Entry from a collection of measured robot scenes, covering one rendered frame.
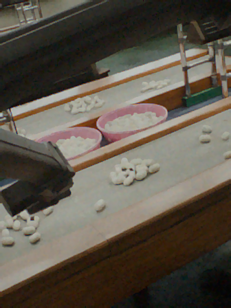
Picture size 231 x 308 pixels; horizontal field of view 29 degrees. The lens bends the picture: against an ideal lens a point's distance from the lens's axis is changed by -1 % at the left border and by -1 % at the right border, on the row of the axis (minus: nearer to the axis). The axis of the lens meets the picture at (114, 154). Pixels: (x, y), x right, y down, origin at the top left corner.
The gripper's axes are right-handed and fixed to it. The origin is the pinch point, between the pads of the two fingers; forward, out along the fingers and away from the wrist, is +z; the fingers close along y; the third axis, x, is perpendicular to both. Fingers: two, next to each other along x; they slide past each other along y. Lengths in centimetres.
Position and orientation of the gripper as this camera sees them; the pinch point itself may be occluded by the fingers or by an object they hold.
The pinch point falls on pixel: (40, 200)
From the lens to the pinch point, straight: 106.0
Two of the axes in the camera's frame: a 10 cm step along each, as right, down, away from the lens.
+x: 4.4, 8.7, -2.0
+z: -2.5, 3.3, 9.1
